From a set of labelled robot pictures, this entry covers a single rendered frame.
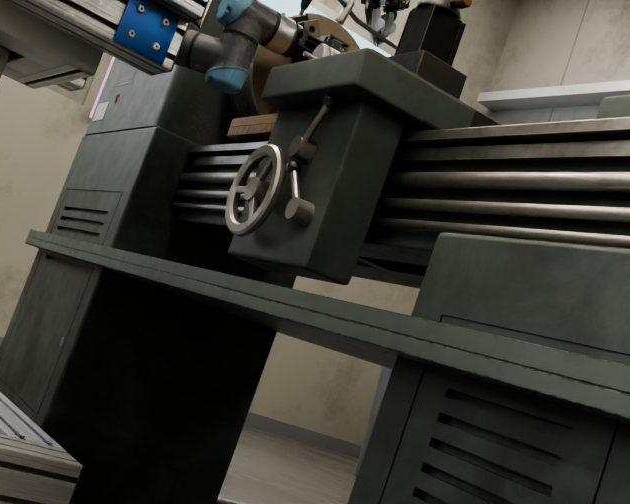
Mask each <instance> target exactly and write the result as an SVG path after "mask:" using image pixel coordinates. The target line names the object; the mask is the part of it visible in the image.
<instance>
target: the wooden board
mask: <svg viewBox="0 0 630 504"><path fill-rule="evenodd" d="M277 116H278V113H275V114H267V115H259V116H251V117H243V118H235V119H233V120H232V122H231V125H230V128H229V131H228V133H227V136H228V137H230V138H232V139H234V140H236V141H238V142H240V143H249V142H264V141H268V140H269V138H270V135H271V132H272V129H273V127H274V124H275V121H276V118H277Z"/></svg>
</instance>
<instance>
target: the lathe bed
mask: <svg viewBox="0 0 630 504"><path fill-rule="evenodd" d="M267 143H268V141H264V142H249V143H234V144H219V145H204V146H190V148H189V151H188V153H190V154H192V155H195V156H197V157H196V158H195V159H192V160H194V163H192V164H193V166H196V169H195V172H194V173H187V172H186V173H182V174H181V176H180V179H181V180H179V181H181V182H183V183H185V185H184V184H183V185H184V186H186V185H187V184H186V183H190V185H189V188H188V190H186V189H184V187H182V186H180V184H179V185H178V186H179V187H182V188H183V189H184V190H183V189H177V188H176V193H175V194H176V196H178V197H179V196H180V198H182V197H185V198H184V201H183V203H181V202H180V203H178V202H179V201H178V202H177V200H175V202H174V203H172V202H171V203H172V205H171V206H173V208H174V207H175V208H176V210H177V208H181V209H180V212H179V214H178V217H177V220H178V221H179V222H181V223H184V224H186V225H189V226H191V227H194V228H196V229H198V230H201V231H203V232H206V233H208V234H211V235H213V236H215V237H218V238H220V239H223V240H225V241H228V242H230V243H231V241H232V239H233V236H234V234H233V233H231V232H230V231H229V229H228V226H227V223H226V218H225V210H226V203H227V198H228V194H229V191H230V188H231V186H232V183H233V181H234V179H235V177H236V175H237V173H238V171H239V169H240V168H241V166H242V164H243V163H244V162H245V160H246V159H247V158H248V157H249V156H250V155H251V153H253V152H254V151H255V150H256V149H258V148H259V147H261V146H263V145H266V144H267ZM187 162H189V163H190V161H187ZM190 164H191V163H190ZM192 164H191V165H192ZM189 166H190V165H189ZM189 166H186V165H185V167H186V168H189V169H191V170H192V168H194V167H193V166H192V168H190V167H189ZM191 170H190V171H191ZM192 171H193V170H192ZM192 171H191V172H192ZM186 187H187V186H186ZM186 187H185V188H186ZM181 196H182V197H181ZM180 198H179V199H180ZM171 206H170V207H171ZM169 209H171V210H173V212H174V211H175V210H174V209H172V207H171V208H169ZM174 214H176V212H174ZM443 232H446V233H457V234H468V235H480V236H491V237H502V238H513V239H524V240H536V241H547V242H558V243H569V244H580V245H592V246H603V247H614V248H625V249H630V117H622V118H607V119H592V120H577V121H562V122H547V123H532V124H518V125H503V126H488V127H473V128H458V129H443V130H428V131H413V132H402V134H401V137H400V140H399V143H398V146H397V148H396V151H395V154H394V157H393V160H392V163H391V166H390V169H389V171H388V174H387V177H386V180H385V183H384V186H383V189H382V191H381V194H380V197H379V200H378V203H377V206H376V209H375V212H374V214H373V217H372V220H371V223H370V226H369V229H368V232H367V234H366V237H365V240H364V243H363V246H362V249H361V252H360V255H359V257H358V260H357V263H356V266H355V269H354V272H353V275H352V276H353V277H359V278H364V279H370V280H375V281H381V282H386V283H392V284H397V285H403V286H408V287H414V288H419V289H420V287H421V284H422V282H423V279H424V276H425V273H426V270H427V267H428V264H429V261H430V258H431V255H432V252H433V249H434V246H435V243H436V240H437V237H438V235H439V234H440V233H443Z"/></svg>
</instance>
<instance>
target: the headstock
mask: <svg viewBox="0 0 630 504"><path fill-rule="evenodd" d="M221 1H222V0H212V1H211V3H210V6H209V8H208V11H207V13H206V15H205V18H204V20H203V22H202V25H201V27H200V30H199V32H200V33H203V34H206V35H209V36H212V37H215V38H219V39H220V36H221V34H222V31H223V30H222V29H224V26H221V23H219V22H218V21H217V19H216V14H217V10H218V7H219V4H220V2H221ZM205 77H206V75H205V74H203V73H200V72H196V71H193V70H191V69H188V68H185V67H182V66H178V65H175V64H174V67H173V69H172V71H171V72H167V73H162V74H157V75H152V76H151V75H148V74H146V73H144V72H142V71H140V70H138V69H137V68H135V67H133V66H131V65H129V64H127V63H125V62H123V61H121V60H119V59H117V58H115V59H114V62H113V64H112V67H111V69H110V72H109V74H108V77H107V80H106V82H105V85H104V87H103V90H102V92H101V95H100V97H99V100H98V103H97V105H96V108H95V110H94V113H93V115H92V118H91V120H90V123H89V126H88V128H87V131H86V133H85V135H93V134H101V133H109V132H116V131H124V130H132V129H140V128H148V127H156V126H158V127H161V128H163V129H165V130H167V131H170V132H172V133H174V134H176V135H178V136H180V137H182V138H185V139H187V140H189V141H191V142H193V143H195V144H197V145H200V146H204V145H219V144H234V143H240V142H238V141H236V140H234V139H232V138H230V137H228V136H227V133H228V131H229V128H230V125H231V122H232V120H233V119H235V118H236V116H235V114H234V112H233V109H232V106H231V102H230V98H229V94H228V93H224V92H221V91H219V90H217V89H213V88H212V87H210V86H209V85H208V84H207V83H206V82H205ZM201 90H202V91H201ZM204 92H205V93H204ZM202 93H203V94H202ZM210 93H211V94H210ZM200 94H201V95H200ZM199 95H200V96H199ZM213 98H214V99H213ZM199 100H200V102H199ZM201 100H202V101H201ZM194 103H195V104H194ZM196 103H197V104H196ZM198 105H199V106H198ZM191 106H192V107H191ZM190 108H191V109H190ZM205 108H207V109H205ZM197 112H198V113H197ZM193 114H194V117H192V116H193ZM205 114H206V115H205ZM200 117H201V118H200ZM197 118H199V119H197ZM190 119H191V120H190ZM196 119H197V120H196ZM190 121H191V123H190ZM196 121H197V122H196ZM199 121H201V122H199ZM202 122H203V123H202ZM205 122H206V123H205ZM199 123H200V124H199ZM211 123H212V124H211ZM204 124H205V125H204ZM208 124H209V125H208ZM210 125H211V126H210ZM191 126H193V128H192V127H191ZM218 126H219V127H218ZM201 127H202V128H201ZM213 127H214V128H215V129H214V128H213ZM220 127H221V128H220ZM195 128H196V129H195ZM199 128H200V129H199ZM209 128H210V130H209ZM217 128H218V129H217ZM224 128H225V130H224ZM187 129H189V130H187ZM203 129H204V130H203ZM212 129H213V130H212ZM201 130H202V131H201ZM222 130H223V132H222ZM189 131H190V132H191V133H190V132H189ZM199 131H201V132H199ZM203 131H205V133H204V132H203ZM210 131H211V133H212V135H209V134H211V133H210ZM214 131H216V132H214ZM217 131H218V132H217ZM220 132H222V133H220ZM197 133H198V134H197ZM200 133H201V134H200ZM214 133H216V134H214ZM199 134H200V135H199ZM218 134H220V135H218ZM195 135H196V136H195ZM197 135H198V136H197ZM203 135H204V137H203ZM206 135H208V137H207V136H206ZM217 135H218V136H217ZM199 137H200V138H199ZM201 137H202V139H201ZM203 138H205V139H203ZM213 138H214V139H213ZM217 138H218V139H217ZM210 139H211V141H210ZM215 139H217V140H215ZM220 139H221V140H220ZM214 140H215V141H214ZM216 141H217V142H218V143H217V142H216ZM213 143H214V144H213Z"/></svg>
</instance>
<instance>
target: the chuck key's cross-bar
mask: <svg viewBox="0 0 630 504"><path fill-rule="evenodd" d="M338 2H339V3H340V4H341V5H342V7H347V3H346V2H345V1H344V0H338ZM349 16H350V17H351V18H352V19H353V21H354V22H355V23H357V24H358V25H360V26H361V27H363V28H364V29H365V30H367V31H368V32H370V33H371V34H373V35H374V36H376V37H377V38H379V39H380V40H382V41H383V42H385V43H386V44H388V45H389V46H391V47H392V48H394V49H395V50H396V49H397V46H398V45H396V44H395V43H393V42H392V41H390V40H389V39H388V38H386V37H385V36H383V35H382V34H380V33H379V32H377V31H376V30H374V29H373V28H371V27H370V26H368V25H367V24H366V23H364V22H363V21H361V20H360V19H358V17H357V16H356V15H355V14H354V12H353V11H352V10H351V12H350V13H349Z"/></svg>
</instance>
